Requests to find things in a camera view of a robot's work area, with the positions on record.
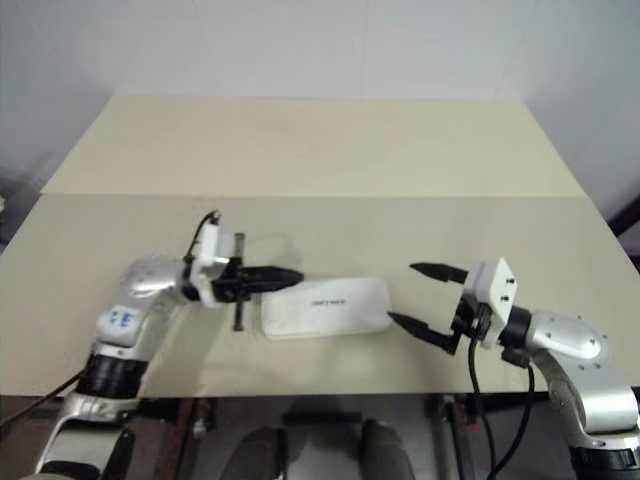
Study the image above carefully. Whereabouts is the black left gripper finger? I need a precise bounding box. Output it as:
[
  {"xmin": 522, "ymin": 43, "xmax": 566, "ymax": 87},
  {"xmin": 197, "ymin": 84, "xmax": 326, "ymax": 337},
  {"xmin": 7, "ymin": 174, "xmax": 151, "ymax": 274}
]
[
  {"xmin": 244, "ymin": 265, "xmax": 304, "ymax": 283},
  {"xmin": 244, "ymin": 275, "xmax": 305, "ymax": 297}
]

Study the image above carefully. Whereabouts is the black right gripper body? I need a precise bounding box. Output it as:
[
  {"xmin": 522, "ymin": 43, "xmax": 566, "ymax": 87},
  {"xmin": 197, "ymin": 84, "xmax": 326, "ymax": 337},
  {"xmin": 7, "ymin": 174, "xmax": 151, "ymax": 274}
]
[{"xmin": 449, "ymin": 293, "xmax": 495, "ymax": 349}]

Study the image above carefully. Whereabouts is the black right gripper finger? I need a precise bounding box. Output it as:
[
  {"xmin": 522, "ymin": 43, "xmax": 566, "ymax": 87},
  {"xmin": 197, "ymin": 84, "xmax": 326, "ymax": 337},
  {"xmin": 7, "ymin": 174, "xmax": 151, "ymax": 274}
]
[
  {"xmin": 409, "ymin": 260, "xmax": 472, "ymax": 287},
  {"xmin": 388, "ymin": 310, "xmax": 461, "ymax": 358}
]

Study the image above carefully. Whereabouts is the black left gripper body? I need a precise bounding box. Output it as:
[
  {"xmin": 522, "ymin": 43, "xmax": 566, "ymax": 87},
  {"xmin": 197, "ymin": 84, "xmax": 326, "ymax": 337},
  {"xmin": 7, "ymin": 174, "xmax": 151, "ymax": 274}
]
[{"xmin": 211, "ymin": 231, "xmax": 259, "ymax": 332}]

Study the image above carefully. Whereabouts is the white plastic pencil case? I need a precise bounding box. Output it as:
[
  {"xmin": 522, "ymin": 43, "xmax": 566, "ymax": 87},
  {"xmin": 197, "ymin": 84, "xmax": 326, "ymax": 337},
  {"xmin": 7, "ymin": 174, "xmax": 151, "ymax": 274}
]
[{"xmin": 258, "ymin": 275, "xmax": 393, "ymax": 343}]

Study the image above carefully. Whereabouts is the dark rounded shape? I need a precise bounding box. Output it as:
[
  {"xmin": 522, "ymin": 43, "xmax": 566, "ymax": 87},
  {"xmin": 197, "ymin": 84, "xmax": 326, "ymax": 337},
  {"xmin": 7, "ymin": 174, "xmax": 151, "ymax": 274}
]
[
  {"xmin": 361, "ymin": 418, "xmax": 417, "ymax": 480},
  {"xmin": 233, "ymin": 424, "xmax": 292, "ymax": 480}
]

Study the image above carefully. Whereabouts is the black crossbar under table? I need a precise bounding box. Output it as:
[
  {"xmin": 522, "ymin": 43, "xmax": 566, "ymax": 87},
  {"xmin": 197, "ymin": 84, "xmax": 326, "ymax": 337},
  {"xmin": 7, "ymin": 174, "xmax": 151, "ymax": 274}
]
[{"xmin": 281, "ymin": 410, "xmax": 363, "ymax": 424}]

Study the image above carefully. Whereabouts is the dark slanted bar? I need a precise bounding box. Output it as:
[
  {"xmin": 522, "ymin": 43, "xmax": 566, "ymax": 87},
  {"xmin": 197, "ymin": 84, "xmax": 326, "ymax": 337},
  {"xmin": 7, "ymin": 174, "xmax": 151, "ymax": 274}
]
[{"xmin": 606, "ymin": 191, "xmax": 640, "ymax": 237}]

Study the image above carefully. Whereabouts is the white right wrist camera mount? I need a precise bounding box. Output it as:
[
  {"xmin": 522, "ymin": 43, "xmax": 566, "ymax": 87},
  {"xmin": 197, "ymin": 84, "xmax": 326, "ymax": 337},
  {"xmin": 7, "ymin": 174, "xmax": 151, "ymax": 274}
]
[{"xmin": 461, "ymin": 256, "xmax": 522, "ymax": 349}]

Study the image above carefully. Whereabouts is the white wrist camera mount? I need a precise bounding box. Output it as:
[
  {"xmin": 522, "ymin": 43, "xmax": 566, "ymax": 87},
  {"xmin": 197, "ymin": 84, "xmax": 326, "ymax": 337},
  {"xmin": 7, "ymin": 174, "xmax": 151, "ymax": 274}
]
[
  {"xmin": 191, "ymin": 221, "xmax": 237, "ymax": 308},
  {"xmin": 461, "ymin": 256, "xmax": 522, "ymax": 349}
]

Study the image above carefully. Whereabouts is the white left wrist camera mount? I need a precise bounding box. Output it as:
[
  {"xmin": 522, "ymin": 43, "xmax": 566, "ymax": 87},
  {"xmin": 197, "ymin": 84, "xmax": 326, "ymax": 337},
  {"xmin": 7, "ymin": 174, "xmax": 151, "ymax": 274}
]
[{"xmin": 191, "ymin": 221, "xmax": 237, "ymax": 308}]

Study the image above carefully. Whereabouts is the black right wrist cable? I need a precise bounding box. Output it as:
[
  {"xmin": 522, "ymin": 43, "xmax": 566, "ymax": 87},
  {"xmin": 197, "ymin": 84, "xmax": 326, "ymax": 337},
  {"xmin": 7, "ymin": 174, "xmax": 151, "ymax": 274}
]
[{"xmin": 466, "ymin": 339, "xmax": 537, "ymax": 480}]

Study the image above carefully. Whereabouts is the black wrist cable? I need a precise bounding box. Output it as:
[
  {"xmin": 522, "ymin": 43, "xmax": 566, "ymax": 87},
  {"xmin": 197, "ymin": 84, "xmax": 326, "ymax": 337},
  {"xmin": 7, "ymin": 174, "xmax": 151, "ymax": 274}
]
[
  {"xmin": 466, "ymin": 339, "xmax": 537, "ymax": 480},
  {"xmin": 186, "ymin": 209, "xmax": 224, "ymax": 262}
]

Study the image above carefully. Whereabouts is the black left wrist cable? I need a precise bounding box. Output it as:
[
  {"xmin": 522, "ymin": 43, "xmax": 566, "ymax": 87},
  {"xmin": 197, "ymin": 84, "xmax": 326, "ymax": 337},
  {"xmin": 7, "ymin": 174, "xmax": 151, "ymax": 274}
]
[{"xmin": 186, "ymin": 209, "xmax": 224, "ymax": 262}]

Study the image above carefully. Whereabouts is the metal table leg frame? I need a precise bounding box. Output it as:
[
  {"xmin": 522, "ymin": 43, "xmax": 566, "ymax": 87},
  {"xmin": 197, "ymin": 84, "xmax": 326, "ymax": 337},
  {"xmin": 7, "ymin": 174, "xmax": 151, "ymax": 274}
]
[{"xmin": 424, "ymin": 394, "xmax": 482, "ymax": 480}]

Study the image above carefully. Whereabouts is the brown table leg frame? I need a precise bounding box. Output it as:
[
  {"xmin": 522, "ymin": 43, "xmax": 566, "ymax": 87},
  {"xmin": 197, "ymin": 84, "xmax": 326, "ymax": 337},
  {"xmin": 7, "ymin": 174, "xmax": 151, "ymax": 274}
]
[{"xmin": 172, "ymin": 397, "xmax": 221, "ymax": 480}]

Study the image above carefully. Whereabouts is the thin black loose cable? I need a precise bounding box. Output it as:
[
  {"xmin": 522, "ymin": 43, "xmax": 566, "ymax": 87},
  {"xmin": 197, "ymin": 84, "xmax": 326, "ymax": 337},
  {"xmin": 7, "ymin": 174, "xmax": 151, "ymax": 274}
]
[{"xmin": 0, "ymin": 369, "xmax": 87, "ymax": 432}]

